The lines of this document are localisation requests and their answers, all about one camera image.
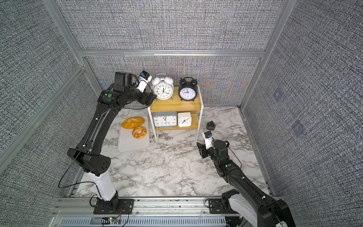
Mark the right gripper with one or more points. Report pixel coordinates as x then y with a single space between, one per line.
203 150

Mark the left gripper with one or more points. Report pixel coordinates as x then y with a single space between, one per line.
149 99

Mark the white twin-bell alarm clock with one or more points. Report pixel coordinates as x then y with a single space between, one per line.
163 86

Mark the grey rectangular alarm clock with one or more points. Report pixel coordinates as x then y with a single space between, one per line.
164 119

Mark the white square alarm clock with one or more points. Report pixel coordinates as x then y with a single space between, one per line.
184 119

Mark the black twin-bell alarm clock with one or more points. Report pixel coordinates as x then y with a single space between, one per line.
188 89

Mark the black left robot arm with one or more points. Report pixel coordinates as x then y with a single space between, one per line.
127 88

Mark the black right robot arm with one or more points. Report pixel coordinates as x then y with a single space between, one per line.
246 184

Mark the wooden two-tier shelf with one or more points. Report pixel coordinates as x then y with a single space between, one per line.
175 105

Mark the glass jar with black lid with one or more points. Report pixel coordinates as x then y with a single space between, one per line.
210 126

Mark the sesame seeded bread loaf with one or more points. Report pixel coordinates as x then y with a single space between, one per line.
132 122

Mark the white rectangular tray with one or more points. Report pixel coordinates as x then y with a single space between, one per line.
126 141

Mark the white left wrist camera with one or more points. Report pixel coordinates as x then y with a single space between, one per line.
143 79

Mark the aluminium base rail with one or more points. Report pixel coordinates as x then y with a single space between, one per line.
229 210

